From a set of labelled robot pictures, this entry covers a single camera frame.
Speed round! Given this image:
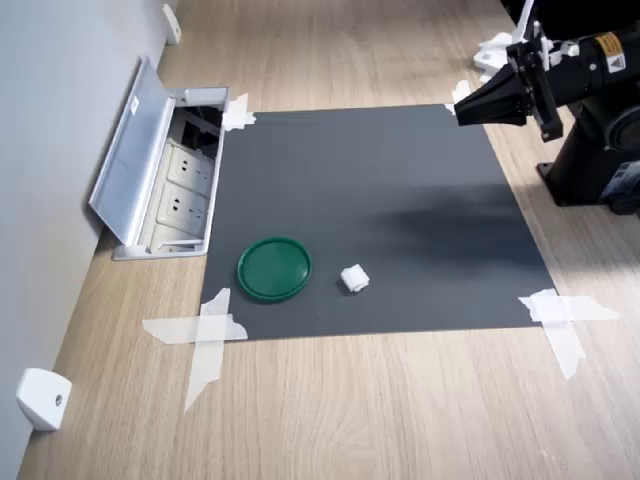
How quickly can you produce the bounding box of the white masking tape piece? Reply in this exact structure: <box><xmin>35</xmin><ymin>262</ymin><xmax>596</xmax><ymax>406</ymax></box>
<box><xmin>517</xmin><ymin>288</ymin><xmax>620</xmax><ymax>381</ymax></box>
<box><xmin>221</xmin><ymin>92</ymin><xmax>259</xmax><ymax>133</ymax></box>
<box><xmin>451</xmin><ymin>79</ymin><xmax>474</xmax><ymax>116</ymax></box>
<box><xmin>141</xmin><ymin>287</ymin><xmax>250</xmax><ymax>414</ymax></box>

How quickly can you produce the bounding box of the round green lid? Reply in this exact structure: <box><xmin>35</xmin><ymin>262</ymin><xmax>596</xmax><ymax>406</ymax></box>
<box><xmin>237</xmin><ymin>236</ymin><xmax>314</xmax><ymax>303</ymax></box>

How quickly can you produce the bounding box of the small white plastic terminal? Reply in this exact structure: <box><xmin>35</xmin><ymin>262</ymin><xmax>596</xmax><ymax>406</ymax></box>
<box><xmin>340</xmin><ymin>263</ymin><xmax>372</xmax><ymax>295</ymax></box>

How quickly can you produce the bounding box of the white taped camera bracket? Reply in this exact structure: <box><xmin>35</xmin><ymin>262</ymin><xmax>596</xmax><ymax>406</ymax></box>
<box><xmin>471</xmin><ymin>0</ymin><xmax>542</xmax><ymax>85</ymax></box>

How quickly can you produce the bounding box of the dark grey mat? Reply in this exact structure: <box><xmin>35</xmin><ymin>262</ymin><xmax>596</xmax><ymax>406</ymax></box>
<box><xmin>200</xmin><ymin>103</ymin><xmax>558</xmax><ymax>342</ymax></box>

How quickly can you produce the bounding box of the grey partition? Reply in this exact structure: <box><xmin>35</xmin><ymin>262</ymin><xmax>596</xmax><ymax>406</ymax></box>
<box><xmin>0</xmin><ymin>0</ymin><xmax>169</xmax><ymax>480</ymax></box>

